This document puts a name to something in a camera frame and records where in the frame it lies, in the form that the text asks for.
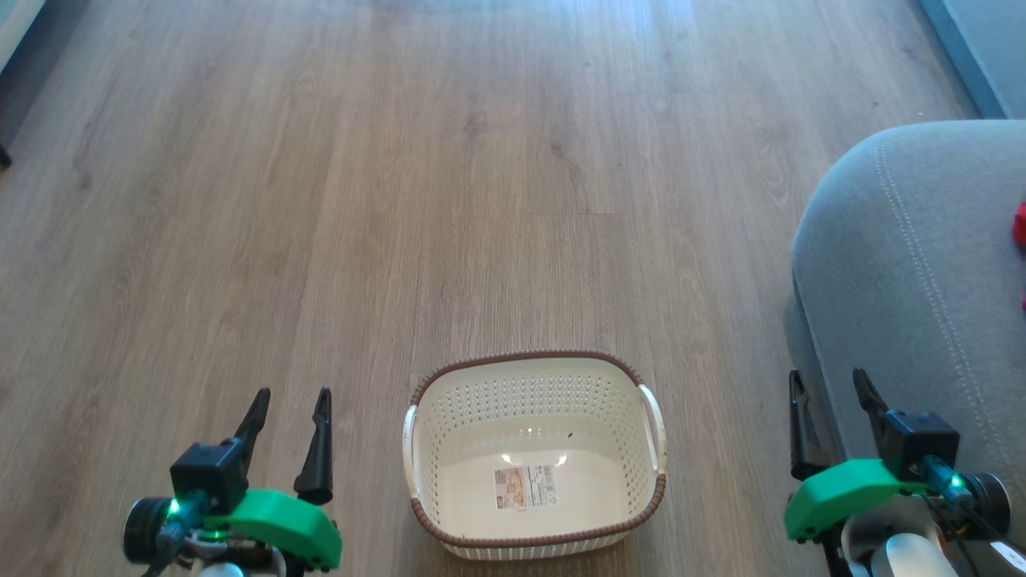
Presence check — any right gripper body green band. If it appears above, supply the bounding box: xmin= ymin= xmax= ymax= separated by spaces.
xmin=782 ymin=458 xmax=932 ymax=546

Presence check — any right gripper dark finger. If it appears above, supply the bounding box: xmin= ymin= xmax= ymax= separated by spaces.
xmin=851 ymin=367 xmax=892 ymax=440
xmin=787 ymin=369 xmax=832 ymax=482

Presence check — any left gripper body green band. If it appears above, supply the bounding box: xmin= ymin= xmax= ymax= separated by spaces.
xmin=203 ymin=488 xmax=344 ymax=573

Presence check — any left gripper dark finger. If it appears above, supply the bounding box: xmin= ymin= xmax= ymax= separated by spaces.
xmin=293 ymin=386 xmax=335 ymax=506
xmin=232 ymin=387 xmax=273 ymax=474

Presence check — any white laundry basket brown rim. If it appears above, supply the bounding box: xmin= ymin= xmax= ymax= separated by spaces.
xmin=402 ymin=349 xmax=669 ymax=561

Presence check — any grey sofa armrest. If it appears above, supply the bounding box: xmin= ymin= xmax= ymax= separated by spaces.
xmin=783 ymin=119 xmax=1026 ymax=577

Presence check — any paper label sticker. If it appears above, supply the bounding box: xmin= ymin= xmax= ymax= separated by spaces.
xmin=493 ymin=464 xmax=559 ymax=512

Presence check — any blue grey skirting board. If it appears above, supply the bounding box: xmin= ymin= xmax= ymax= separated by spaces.
xmin=917 ymin=0 xmax=1026 ymax=121

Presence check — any white furniture edge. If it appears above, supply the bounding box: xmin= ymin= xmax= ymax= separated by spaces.
xmin=0 ymin=0 xmax=46 ymax=75

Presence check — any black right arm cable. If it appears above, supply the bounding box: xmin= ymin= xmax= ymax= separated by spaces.
xmin=920 ymin=455 xmax=1026 ymax=577

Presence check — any white right cable tag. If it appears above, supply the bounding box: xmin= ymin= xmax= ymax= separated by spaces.
xmin=988 ymin=540 xmax=1026 ymax=575

